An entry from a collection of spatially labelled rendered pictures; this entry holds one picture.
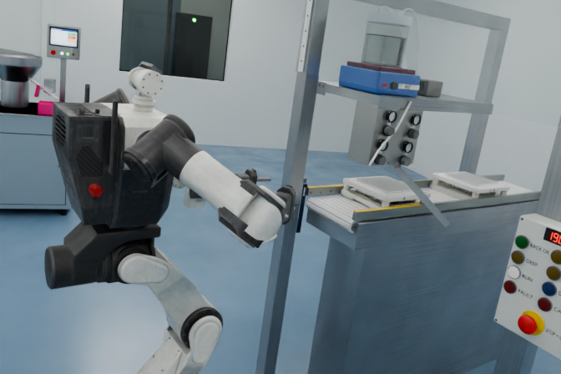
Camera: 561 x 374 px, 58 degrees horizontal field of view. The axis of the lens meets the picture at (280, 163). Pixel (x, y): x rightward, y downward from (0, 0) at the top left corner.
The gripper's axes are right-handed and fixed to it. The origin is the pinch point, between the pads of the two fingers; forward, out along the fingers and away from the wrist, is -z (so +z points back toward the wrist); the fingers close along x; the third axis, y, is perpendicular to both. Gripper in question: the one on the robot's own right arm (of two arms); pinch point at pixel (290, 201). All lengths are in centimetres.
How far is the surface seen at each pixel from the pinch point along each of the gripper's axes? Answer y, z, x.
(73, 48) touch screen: -251, -153, -24
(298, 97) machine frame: -13.2, -28.1, -30.3
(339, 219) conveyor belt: 11.1, -22.1, 9.0
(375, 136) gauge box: 19.9, -15.8, -23.6
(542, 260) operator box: 69, 30, -12
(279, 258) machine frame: -11.3, -27.1, 32.8
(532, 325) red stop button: 70, 34, 1
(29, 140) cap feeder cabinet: -242, -107, 42
